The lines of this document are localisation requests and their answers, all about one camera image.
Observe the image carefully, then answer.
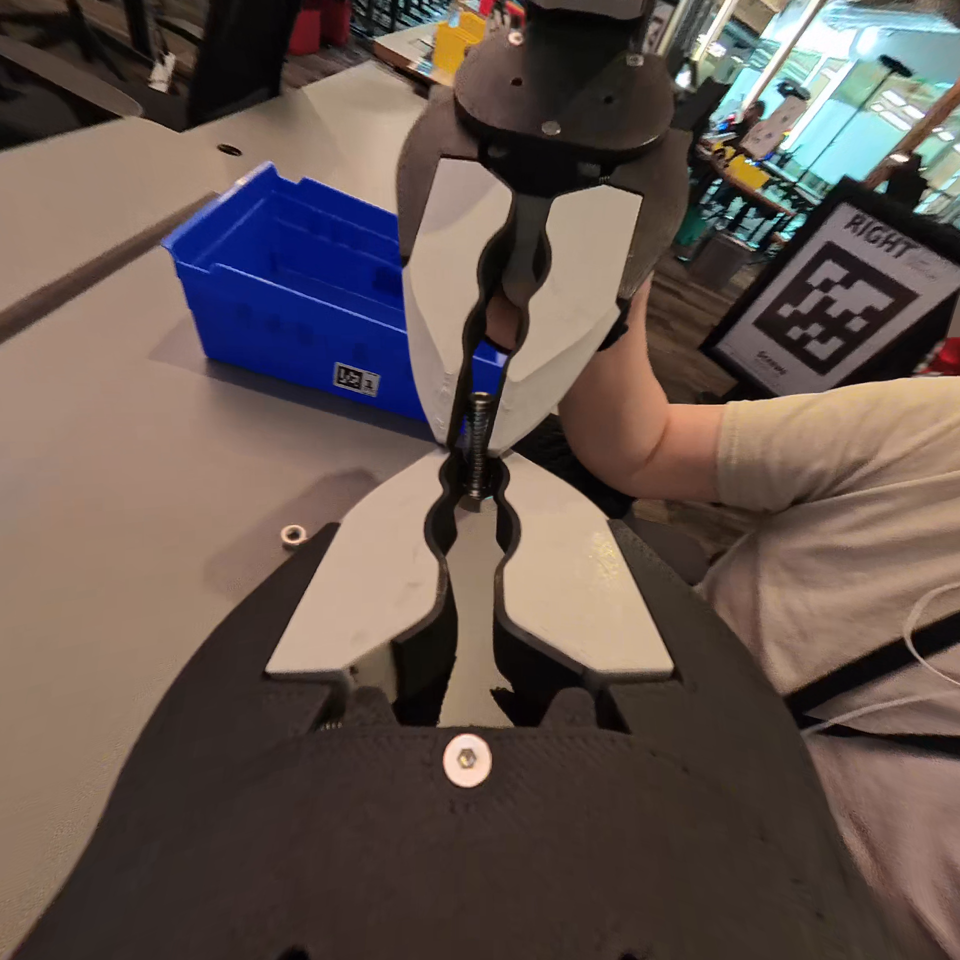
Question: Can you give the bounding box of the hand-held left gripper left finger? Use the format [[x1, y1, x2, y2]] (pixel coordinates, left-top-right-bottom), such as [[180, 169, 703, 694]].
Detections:
[[264, 452, 459, 710]]

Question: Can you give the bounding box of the person's right forearm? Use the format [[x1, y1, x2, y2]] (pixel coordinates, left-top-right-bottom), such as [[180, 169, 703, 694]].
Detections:
[[558, 285, 729, 505]]

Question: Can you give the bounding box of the grey waste bin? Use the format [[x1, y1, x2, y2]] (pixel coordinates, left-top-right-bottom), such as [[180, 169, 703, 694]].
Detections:
[[688, 231, 760, 295]]

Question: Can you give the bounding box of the black high-back office chair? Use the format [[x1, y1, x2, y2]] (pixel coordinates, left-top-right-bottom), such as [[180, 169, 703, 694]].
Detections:
[[0, 0, 301, 151]]

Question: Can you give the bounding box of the black floor lamp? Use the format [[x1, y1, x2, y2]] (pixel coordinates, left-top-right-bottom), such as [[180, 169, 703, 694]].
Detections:
[[806, 54, 915, 181]]

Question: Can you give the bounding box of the thin white cable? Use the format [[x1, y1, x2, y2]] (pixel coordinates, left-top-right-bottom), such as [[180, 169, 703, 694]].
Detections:
[[795, 585, 960, 732]]

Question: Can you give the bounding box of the steel hex bolt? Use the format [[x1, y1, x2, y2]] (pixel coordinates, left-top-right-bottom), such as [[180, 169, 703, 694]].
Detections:
[[465, 391, 498, 496]]

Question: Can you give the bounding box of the red storage box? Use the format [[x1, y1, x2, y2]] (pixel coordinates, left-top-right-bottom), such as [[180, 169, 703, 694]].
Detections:
[[288, 0, 354, 55]]

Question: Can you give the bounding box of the black shoulder strap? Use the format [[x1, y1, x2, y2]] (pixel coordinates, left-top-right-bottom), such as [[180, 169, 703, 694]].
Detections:
[[783, 611, 960, 755]]

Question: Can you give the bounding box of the blue parts bin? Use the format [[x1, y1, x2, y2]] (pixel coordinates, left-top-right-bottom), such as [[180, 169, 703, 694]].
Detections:
[[161, 161, 511, 425]]

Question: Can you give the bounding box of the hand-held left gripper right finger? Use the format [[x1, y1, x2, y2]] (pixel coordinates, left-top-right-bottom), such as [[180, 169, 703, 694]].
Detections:
[[493, 452, 678, 714]]

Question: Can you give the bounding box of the framed marker sign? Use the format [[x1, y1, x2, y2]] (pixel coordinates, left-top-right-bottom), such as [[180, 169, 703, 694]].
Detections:
[[699, 176, 960, 399]]

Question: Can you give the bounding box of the person's right hand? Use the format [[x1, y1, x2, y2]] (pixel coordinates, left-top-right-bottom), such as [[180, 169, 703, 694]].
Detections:
[[483, 288, 532, 354]]

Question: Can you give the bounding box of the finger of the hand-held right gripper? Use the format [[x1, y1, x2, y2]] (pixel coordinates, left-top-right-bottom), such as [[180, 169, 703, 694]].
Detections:
[[399, 156, 517, 445], [489, 193, 644, 453]]

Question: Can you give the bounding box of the person in beige shirt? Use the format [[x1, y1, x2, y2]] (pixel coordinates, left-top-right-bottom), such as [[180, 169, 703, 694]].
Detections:
[[693, 375, 960, 960]]

